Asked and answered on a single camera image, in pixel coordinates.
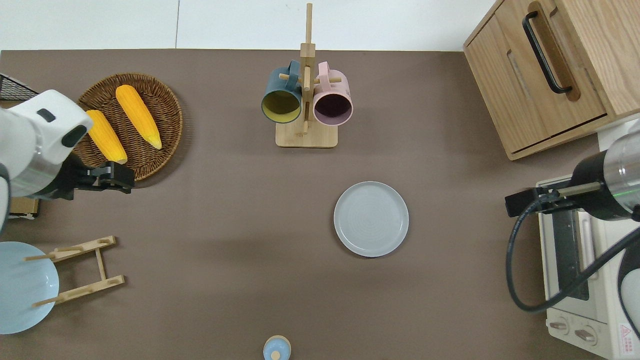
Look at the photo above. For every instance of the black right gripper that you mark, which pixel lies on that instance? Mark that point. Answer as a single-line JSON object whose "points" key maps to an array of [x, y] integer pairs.
{"points": [[597, 187]]}

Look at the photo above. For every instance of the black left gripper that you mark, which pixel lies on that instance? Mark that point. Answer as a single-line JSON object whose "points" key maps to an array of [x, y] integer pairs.
{"points": [[62, 177]]}

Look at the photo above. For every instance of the gray round plate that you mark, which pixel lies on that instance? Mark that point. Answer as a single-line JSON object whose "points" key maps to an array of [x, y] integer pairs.
{"points": [[371, 219]]}

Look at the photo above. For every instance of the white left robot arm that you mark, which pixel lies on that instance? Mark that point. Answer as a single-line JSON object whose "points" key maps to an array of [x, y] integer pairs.
{"points": [[35, 140]]}

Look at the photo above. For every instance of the wooden plate rack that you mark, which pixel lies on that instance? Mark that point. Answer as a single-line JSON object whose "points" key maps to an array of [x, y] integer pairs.
{"points": [[85, 287]]}

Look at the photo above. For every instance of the light blue plate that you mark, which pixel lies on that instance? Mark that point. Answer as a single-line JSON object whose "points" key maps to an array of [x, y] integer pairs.
{"points": [[22, 290]]}

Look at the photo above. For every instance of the yellow corn cob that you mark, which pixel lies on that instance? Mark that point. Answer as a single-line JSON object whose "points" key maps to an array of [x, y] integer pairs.
{"points": [[106, 137], [139, 117]]}

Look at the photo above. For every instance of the brown wicker basket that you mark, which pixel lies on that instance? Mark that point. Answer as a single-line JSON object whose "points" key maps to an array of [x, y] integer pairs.
{"points": [[160, 115]]}

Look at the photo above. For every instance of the wooden cabinet box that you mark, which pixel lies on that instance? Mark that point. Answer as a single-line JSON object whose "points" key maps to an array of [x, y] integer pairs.
{"points": [[545, 115]]}

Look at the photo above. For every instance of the wooden shelf base board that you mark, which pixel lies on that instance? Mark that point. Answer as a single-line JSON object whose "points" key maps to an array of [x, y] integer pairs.
{"points": [[22, 207]]}

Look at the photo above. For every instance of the cream toaster oven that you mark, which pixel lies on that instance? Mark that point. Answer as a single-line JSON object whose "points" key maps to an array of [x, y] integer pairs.
{"points": [[565, 320]]}

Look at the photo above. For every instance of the dark teal mug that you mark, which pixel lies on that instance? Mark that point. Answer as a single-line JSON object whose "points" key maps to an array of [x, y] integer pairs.
{"points": [[281, 105]]}

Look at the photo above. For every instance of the wooden mug tree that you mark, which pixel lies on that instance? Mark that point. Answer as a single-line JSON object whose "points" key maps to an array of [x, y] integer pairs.
{"points": [[306, 137]]}

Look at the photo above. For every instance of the pink mug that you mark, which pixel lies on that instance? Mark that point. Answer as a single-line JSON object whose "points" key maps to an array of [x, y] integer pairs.
{"points": [[332, 107]]}

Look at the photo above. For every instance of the blue service bell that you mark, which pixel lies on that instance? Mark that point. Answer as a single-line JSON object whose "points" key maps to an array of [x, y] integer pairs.
{"points": [[276, 349]]}

